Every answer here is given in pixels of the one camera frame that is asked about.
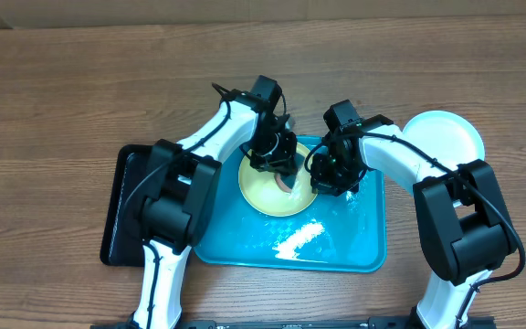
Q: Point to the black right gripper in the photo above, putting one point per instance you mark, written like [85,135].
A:
[328,185]

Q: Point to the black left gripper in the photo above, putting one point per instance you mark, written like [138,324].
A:
[287,164]

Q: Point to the orange green scrub sponge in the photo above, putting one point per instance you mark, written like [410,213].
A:
[285,182]

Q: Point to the yellow plate with blue stain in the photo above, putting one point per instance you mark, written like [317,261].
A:
[263,194]

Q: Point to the light blue plate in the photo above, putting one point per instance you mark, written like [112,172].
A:
[445,135]

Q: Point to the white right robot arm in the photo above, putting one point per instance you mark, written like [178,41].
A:
[464,226]

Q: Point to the teal plastic tray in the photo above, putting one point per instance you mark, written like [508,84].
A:
[322,233]

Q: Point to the black plastic tray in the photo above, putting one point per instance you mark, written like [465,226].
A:
[121,219]

